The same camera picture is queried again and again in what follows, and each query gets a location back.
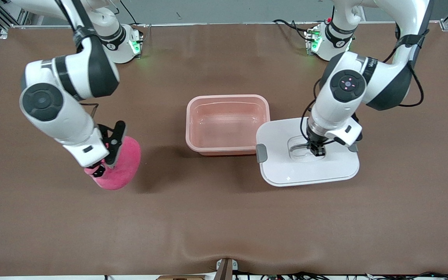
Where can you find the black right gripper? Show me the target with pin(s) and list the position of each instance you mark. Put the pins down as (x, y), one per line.
(100, 170)

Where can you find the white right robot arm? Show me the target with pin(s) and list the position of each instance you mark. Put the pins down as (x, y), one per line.
(64, 116)

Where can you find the white box lid grey clips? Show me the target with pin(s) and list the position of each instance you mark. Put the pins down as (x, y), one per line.
(309, 171)

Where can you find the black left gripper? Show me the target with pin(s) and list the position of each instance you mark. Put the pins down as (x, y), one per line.
(314, 142)

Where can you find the pink translucent plastic box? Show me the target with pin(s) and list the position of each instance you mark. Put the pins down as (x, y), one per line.
(228, 124)

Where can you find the pink plush toy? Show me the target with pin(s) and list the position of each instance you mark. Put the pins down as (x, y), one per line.
(125, 167)

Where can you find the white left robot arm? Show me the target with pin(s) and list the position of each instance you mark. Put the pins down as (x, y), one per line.
(336, 105)

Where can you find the brown table mat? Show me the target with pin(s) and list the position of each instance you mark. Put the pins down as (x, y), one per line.
(224, 214)

